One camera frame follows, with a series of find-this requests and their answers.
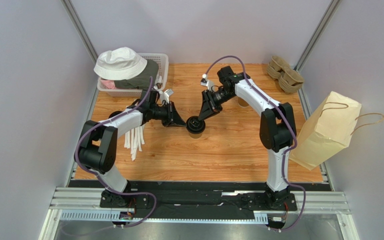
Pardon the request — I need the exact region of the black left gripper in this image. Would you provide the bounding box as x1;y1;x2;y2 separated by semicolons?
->
150;101;187;128

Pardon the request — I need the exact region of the black plastic cup lid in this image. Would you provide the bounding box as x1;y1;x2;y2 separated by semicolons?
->
186;116;206;132

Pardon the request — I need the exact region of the brown paper coffee cup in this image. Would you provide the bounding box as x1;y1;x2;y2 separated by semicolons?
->
188;130;203;139

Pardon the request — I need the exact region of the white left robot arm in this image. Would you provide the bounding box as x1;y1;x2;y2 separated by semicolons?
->
74;90;186;197

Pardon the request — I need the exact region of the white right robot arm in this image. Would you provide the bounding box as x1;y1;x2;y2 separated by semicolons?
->
187;66;297;202

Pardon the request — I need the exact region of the stack of paper cups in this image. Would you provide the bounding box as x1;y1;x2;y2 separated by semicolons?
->
237;97;249;108

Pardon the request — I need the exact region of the wrapped white straws bundle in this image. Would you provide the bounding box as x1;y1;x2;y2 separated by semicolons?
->
124;125;145;161

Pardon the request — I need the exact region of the olive green cloth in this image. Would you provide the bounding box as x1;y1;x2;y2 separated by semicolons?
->
114;59;159;90

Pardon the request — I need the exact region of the pink cloth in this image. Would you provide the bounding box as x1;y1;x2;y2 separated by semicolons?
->
100;78;117;90

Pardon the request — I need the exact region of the white plastic basket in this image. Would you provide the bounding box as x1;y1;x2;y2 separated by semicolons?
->
97;53;169;97

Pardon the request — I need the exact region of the white bucket hat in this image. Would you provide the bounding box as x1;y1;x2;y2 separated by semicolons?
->
93;47;148;81

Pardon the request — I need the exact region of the kraft paper bag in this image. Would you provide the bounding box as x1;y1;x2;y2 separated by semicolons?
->
290;91;384;171

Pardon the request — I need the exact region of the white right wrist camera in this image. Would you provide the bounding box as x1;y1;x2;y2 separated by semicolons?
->
200;74;215;91

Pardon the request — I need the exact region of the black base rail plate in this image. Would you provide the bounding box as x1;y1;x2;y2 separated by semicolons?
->
68;180;330;222

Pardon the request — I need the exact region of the aluminium frame rail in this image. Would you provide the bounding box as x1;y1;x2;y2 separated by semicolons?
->
49;187;351;225

